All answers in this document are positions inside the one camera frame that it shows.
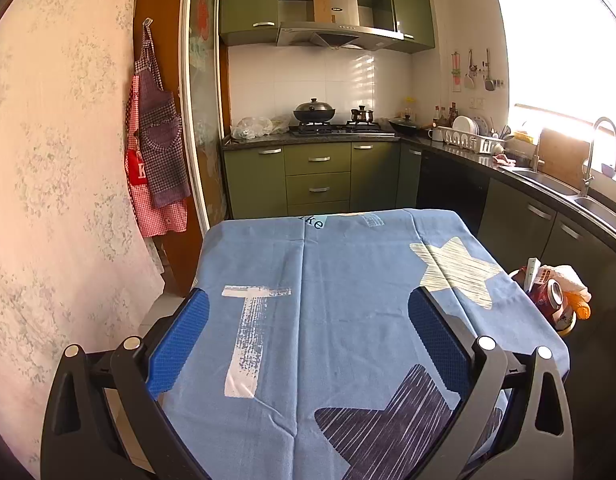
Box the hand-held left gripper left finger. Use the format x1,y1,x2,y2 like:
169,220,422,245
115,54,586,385
40,287,211,480

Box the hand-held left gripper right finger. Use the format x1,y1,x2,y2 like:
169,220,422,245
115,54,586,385
408,287,574,480

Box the red drink can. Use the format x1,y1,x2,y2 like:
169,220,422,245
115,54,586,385
530,277,568,326

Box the yellow rimmed trash bin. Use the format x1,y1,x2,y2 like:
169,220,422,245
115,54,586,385
508,265,578,338

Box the white paper towel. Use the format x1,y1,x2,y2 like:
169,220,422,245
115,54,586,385
535,264,591,303

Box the yellow foam net sleeve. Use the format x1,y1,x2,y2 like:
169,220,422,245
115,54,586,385
568,292,593,321

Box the blue printed tablecloth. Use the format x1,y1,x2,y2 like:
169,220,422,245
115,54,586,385
160,207,571,480

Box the black built-in appliance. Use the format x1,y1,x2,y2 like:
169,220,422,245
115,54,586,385
416,152,490,238

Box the green base cabinets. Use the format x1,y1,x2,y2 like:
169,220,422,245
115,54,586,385
223,141,616,306

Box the steel sink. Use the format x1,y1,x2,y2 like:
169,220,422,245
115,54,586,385
510,167,616,241

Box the purple checked apron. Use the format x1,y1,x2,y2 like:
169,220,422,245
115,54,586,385
135,19,191,209

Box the white dish rack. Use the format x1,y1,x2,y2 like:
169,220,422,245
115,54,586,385
437,126,506,155

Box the black pan with lid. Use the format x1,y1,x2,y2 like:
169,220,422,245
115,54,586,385
388,115,419,136

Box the stack of white plates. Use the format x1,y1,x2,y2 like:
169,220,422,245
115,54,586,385
452,115,481,136

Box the dark stone countertop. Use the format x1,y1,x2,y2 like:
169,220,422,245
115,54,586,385
220,130,616,256

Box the wooden cutting board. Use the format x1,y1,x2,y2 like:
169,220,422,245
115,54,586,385
538,127,591,188

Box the clear plastic bag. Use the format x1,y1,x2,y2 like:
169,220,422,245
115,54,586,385
231,116,275,141

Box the row of sauce bottles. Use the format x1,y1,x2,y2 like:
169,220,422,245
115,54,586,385
433,102,461,128

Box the tall steel faucet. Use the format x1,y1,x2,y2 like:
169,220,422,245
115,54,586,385
582,116,616,198

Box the gas stove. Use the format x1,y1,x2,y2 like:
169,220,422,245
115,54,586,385
289,122,396,136

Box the sliding glass door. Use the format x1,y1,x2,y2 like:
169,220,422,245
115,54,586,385
180,0,229,233

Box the black wok with lid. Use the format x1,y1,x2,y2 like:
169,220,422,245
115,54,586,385
293,98,336,124

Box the steel range hood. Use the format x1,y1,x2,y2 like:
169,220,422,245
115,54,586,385
276,22,405,51

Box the window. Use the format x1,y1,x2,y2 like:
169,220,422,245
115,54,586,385
490,0,616,131

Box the green wall cabinets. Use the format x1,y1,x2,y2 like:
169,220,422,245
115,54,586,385
219,0,435,55

